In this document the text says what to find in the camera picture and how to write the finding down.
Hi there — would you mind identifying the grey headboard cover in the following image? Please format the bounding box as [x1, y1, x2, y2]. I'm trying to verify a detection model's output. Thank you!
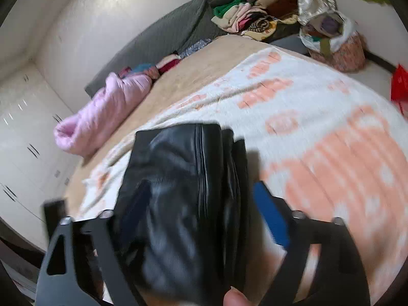
[84, 0, 224, 97]

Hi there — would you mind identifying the pile of folded clothes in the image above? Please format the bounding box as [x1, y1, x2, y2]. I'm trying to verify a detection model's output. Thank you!
[210, 0, 300, 44]

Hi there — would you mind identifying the pink quilt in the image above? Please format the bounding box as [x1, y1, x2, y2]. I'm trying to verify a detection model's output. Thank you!
[54, 73, 153, 158]

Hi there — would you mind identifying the black leather jacket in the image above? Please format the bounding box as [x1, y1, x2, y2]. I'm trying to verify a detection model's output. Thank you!
[114, 124, 249, 305]

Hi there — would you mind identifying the white and orange blanket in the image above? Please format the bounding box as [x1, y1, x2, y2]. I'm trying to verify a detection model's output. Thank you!
[77, 46, 407, 305]

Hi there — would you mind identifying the white wardrobe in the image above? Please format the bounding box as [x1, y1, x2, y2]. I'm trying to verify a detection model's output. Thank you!
[0, 61, 84, 252]

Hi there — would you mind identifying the tan bed sheet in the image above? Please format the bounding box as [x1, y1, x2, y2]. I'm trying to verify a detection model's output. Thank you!
[63, 34, 272, 217]

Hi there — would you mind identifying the red folded cloth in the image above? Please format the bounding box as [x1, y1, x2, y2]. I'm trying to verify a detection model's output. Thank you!
[156, 54, 182, 75]

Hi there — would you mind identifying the bag of clothes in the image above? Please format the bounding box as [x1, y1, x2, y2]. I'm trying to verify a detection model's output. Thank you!
[299, 11, 366, 73]

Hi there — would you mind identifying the person's right hand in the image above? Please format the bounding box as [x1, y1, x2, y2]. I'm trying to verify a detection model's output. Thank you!
[223, 287, 253, 306]

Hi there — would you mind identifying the red bag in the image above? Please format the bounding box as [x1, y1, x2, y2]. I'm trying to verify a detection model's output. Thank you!
[390, 64, 408, 116]

